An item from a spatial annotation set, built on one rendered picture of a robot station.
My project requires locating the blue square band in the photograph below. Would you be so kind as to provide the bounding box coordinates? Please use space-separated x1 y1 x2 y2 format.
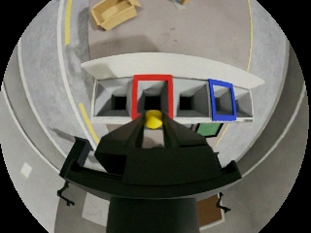
208 79 237 121

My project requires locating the yellow marble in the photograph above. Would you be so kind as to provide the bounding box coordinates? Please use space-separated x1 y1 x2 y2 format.
144 110 163 129

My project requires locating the red square band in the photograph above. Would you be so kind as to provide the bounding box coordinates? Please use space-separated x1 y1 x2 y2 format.
132 74 174 120

